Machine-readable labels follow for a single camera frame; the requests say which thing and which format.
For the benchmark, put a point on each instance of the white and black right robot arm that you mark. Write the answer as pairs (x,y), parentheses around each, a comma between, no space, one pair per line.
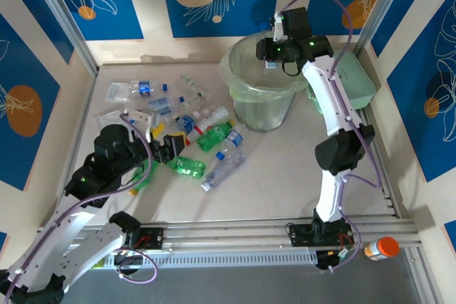
(331,104)

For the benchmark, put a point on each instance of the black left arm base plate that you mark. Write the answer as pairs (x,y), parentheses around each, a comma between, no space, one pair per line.
(153,238)

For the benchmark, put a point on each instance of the small clear bottle blue cap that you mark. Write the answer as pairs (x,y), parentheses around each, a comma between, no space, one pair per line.
(190,102)

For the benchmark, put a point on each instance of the clear rectangular plastic box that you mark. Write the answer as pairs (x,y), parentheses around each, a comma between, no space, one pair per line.
(105,119)

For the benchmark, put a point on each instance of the blue-label bottle white cap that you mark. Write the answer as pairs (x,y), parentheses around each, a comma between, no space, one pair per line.
(187,122)

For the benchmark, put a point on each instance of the orange-lid jar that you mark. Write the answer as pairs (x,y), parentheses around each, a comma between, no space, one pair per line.
(383,248)

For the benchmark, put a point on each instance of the green soda bottle yellow cap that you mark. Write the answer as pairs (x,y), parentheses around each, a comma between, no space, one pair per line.
(215,136)

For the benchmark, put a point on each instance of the tiny bottle green cap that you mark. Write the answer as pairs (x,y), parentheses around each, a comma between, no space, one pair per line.
(176,117)

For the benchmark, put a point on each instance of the clear bottle blue label blue cap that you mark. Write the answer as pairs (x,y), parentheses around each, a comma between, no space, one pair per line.
(144,87)

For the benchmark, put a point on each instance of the clear plastic tray box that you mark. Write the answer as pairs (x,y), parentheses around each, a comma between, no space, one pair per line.
(117,92)

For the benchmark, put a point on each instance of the aluminium frame post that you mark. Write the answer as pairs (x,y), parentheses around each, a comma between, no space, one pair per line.
(63,15)
(381,8)

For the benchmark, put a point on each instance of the clear blue-label bottle blue cap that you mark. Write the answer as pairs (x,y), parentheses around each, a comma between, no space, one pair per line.
(233,138)

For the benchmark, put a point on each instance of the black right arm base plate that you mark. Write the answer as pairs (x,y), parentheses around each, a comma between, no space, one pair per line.
(301,234)

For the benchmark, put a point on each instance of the green lined trash bin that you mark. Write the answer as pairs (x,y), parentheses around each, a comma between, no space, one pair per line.
(242,72)

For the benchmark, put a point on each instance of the small clear white-cap bottle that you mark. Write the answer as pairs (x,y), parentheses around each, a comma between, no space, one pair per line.
(205,112)

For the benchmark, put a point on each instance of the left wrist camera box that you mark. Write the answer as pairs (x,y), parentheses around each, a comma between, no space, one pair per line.
(140,117)

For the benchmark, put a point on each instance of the aluminium rail frame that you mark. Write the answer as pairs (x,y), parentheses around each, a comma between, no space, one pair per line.
(228,233)

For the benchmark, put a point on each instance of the green crushed soda bottle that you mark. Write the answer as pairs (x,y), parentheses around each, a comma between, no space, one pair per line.
(189,167)

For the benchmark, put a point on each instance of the crushed clear blue-label bottle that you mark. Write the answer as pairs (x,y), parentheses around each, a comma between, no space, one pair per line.
(160,104)

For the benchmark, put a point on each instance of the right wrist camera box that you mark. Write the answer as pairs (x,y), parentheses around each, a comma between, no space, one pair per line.
(278,30)

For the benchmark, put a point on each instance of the mint green lidded box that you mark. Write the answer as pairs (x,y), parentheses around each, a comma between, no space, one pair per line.
(356,83)

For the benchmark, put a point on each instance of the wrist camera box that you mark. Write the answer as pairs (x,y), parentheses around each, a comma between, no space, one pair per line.
(278,30)
(140,117)

